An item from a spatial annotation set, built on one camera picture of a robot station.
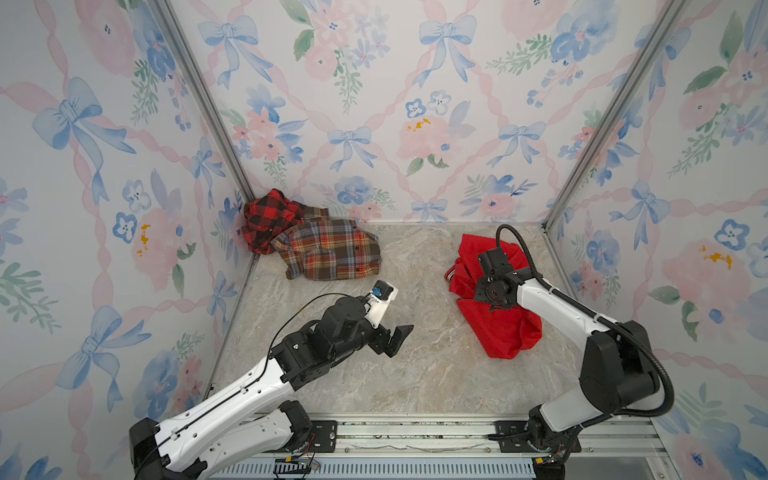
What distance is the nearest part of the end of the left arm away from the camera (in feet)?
1.98

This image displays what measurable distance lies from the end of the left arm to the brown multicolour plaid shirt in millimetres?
427

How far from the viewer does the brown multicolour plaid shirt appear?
100 cm
